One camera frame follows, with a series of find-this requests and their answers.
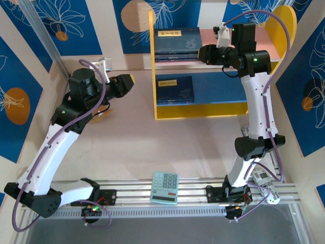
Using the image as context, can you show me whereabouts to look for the brown plush dog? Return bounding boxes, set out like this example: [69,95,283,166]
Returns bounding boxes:
[90,111,112,125]

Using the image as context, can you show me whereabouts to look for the yellow bookshelf pink blue shelves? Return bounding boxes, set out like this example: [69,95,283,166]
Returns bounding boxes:
[148,5,298,120]

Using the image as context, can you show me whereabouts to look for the mint green calculator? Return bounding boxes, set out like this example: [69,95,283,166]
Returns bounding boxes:
[149,171,180,204]

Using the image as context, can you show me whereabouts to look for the white printed pack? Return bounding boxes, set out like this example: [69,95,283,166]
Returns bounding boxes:
[251,170,273,188]

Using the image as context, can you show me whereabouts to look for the black controller box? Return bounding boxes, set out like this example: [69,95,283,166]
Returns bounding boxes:
[224,195,252,224]
[81,205,104,225]

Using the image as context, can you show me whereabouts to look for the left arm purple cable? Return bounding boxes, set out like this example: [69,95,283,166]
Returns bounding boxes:
[12,59,113,232]

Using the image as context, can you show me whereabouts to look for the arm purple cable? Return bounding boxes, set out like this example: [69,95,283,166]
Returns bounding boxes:
[224,10,293,222]
[12,59,113,232]

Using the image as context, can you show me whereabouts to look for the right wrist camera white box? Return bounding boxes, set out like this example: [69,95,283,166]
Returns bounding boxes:
[212,22,232,48]

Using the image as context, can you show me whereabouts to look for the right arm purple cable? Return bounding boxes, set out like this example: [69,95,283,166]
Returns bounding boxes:
[224,10,293,222]

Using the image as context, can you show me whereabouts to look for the aluminium corner post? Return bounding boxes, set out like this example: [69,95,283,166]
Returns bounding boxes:
[17,0,72,80]

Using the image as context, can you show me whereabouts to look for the aluminium rail frame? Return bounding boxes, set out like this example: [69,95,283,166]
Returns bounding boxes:
[21,177,298,212]

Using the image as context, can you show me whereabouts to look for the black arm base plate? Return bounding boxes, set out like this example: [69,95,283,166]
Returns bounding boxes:
[206,185,252,204]
[71,189,117,207]

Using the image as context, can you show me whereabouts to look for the grey slotted cable duct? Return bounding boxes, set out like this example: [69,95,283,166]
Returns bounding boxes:
[32,206,293,220]

